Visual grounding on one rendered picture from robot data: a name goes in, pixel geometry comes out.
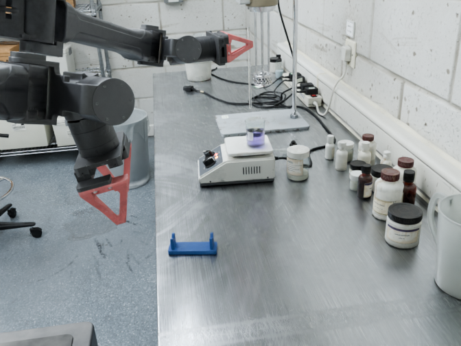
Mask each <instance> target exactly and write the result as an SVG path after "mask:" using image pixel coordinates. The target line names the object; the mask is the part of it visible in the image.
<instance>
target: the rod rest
mask: <svg viewBox="0 0 461 346"><path fill-rule="evenodd" d="M168 254H169V255H216V254H217V242H214V238H213V232H211V233H210V238H209V242H176V237H175V233H172V238H170V244H169V248H168Z"/></svg>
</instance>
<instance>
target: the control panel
mask: <svg viewBox="0 0 461 346"><path fill-rule="evenodd" d="M211 152H214V153H215V154H216V153H217V155H213V156H212V157H213V158H214V160H215V161H216V162H215V164H214V165H213V166H211V167H210V168H205V165H204V164H203V161H204V160H205V159H204V158H205V155H204V156H202V157H200V158H199V170H200V176H202V175H203V174H204V173H206V172H208V171H209V170H211V169H213V168H214V167H216V166H217V165H219V164H221V163H222V162H223V158H222V151H221V146H218V147H217V148H215V149H213V150H212V151H211ZM216 157H217V158H216Z"/></svg>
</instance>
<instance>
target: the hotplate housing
mask: <svg viewBox="0 0 461 346"><path fill-rule="evenodd" d="M220 146H221V151H222V158H223V162H222V163H221V164H219V165H217V166H216V167H214V168H213V169H211V170H209V171H208V172H206V173H204V174H203V175H202V176H200V170H199V160H198V179H199V183H200V186H208V185H226V184H236V183H254V182H264V181H274V177H275V161H276V160H278V159H279V157H274V155H273V153H272V154H259V155H248V156H238V157H229V156H227V153H226V146H225V143H224V144H221V145H220Z"/></svg>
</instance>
